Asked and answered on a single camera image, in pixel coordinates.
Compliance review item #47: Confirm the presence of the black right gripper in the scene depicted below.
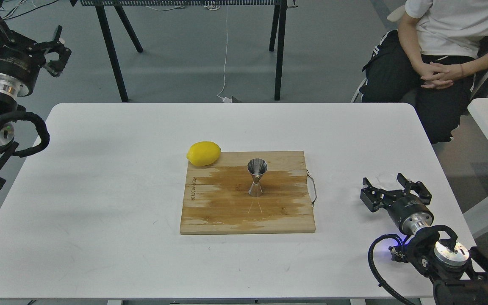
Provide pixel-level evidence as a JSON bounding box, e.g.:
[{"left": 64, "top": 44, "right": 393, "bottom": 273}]
[{"left": 360, "top": 172, "right": 434, "bottom": 236}]

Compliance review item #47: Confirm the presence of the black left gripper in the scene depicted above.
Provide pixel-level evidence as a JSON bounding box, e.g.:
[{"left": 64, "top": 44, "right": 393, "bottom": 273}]
[{"left": 0, "top": 0, "right": 72, "bottom": 97}]

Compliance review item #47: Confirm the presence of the clear plastic measuring cup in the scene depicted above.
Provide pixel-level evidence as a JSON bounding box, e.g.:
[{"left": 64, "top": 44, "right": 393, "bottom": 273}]
[{"left": 372, "top": 172, "right": 401, "bottom": 191}]

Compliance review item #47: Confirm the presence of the steel double jigger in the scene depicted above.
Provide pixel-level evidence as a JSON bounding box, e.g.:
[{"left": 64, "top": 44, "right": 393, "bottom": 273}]
[{"left": 247, "top": 158, "right": 268, "bottom": 197}]

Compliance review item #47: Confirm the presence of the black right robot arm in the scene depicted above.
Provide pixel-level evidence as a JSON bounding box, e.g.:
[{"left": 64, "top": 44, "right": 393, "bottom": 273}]
[{"left": 360, "top": 174, "right": 488, "bottom": 305}]

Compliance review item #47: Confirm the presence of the seated person white shirt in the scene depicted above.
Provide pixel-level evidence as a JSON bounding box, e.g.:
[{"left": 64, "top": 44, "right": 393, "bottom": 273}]
[{"left": 360, "top": 0, "right": 488, "bottom": 144}]

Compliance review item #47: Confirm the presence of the wooden cutting board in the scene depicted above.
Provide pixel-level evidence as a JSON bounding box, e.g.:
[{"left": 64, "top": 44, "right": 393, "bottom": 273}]
[{"left": 180, "top": 151, "right": 316, "bottom": 234}]

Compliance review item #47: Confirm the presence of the yellow lemon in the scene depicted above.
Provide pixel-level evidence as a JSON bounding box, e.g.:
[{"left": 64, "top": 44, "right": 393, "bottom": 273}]
[{"left": 186, "top": 141, "right": 221, "bottom": 166}]

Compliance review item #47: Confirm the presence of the white power cable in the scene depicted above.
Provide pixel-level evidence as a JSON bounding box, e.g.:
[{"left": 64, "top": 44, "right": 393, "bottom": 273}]
[{"left": 216, "top": 6, "right": 233, "bottom": 103}]

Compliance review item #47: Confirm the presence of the black metal frame table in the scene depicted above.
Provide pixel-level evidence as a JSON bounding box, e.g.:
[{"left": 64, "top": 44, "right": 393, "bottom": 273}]
[{"left": 70, "top": 0, "right": 297, "bottom": 103}]

